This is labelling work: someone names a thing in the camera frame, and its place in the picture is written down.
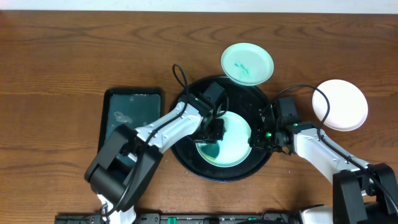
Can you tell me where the green yellow sponge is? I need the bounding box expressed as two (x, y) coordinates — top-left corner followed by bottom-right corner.
(197, 143), (220, 160)

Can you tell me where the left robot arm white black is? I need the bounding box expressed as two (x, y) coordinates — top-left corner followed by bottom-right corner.
(85, 93), (228, 223)

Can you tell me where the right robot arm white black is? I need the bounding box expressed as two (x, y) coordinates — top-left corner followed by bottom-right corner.
(250, 107), (397, 223)

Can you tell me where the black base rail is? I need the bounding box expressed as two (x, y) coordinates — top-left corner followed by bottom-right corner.
(53, 205), (334, 224)

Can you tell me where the mint plate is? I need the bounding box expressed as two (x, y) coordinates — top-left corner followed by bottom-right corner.
(196, 111), (252, 168)
(221, 43), (274, 86)

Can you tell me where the black rectangular tray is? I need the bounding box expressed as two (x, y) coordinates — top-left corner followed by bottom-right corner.
(98, 87), (164, 149)

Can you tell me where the white plate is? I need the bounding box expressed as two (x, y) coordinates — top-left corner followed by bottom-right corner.
(312, 79), (369, 131)

